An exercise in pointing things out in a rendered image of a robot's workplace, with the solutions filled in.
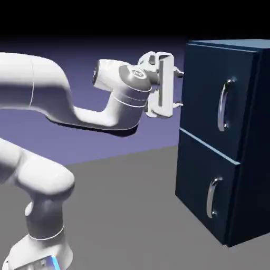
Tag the dark blue cabinet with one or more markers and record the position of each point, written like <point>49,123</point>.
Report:
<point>249,147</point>

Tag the dark blue cabinet door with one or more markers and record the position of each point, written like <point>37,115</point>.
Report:
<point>196,179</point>
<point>202,95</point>

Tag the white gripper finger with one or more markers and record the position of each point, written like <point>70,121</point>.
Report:
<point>177,104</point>
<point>178,72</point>

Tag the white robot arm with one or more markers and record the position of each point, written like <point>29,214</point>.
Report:
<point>52,88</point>

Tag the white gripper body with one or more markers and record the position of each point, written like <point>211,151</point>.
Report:
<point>166,84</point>

